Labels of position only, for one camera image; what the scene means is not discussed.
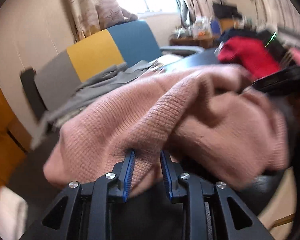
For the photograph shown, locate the pink knit sweater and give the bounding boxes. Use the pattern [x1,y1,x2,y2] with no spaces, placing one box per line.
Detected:
[43,64,288,196]

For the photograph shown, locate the red knit sweater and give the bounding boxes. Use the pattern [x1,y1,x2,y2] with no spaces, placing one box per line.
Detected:
[217,36,281,80]

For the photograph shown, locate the dark navy garment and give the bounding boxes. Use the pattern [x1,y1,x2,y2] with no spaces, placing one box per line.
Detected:
[217,28,257,42]

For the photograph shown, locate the folded white knit sweater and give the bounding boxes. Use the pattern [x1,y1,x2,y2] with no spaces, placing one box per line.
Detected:
[0,186,28,240]

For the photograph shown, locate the white window curtain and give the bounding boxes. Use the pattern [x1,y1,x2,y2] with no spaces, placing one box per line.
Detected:
[250,0,300,49]

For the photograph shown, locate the wooden side desk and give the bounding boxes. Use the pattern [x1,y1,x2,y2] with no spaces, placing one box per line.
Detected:
[169,36,218,49]

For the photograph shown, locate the wooden wardrobe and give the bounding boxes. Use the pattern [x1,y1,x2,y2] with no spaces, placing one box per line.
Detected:
[0,88,31,187]

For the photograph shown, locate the grey garment on chair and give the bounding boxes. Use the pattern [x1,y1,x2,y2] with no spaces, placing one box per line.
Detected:
[43,60,162,127]

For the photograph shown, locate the black rolled mat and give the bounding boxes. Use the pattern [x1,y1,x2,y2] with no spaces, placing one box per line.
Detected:
[19,67,47,122]

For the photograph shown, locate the grey yellow blue chair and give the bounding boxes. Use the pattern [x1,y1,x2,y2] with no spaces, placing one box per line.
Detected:
[31,20,206,151]

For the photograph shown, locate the beige patterned curtain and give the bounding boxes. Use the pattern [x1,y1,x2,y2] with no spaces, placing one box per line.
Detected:
[68,0,138,42]

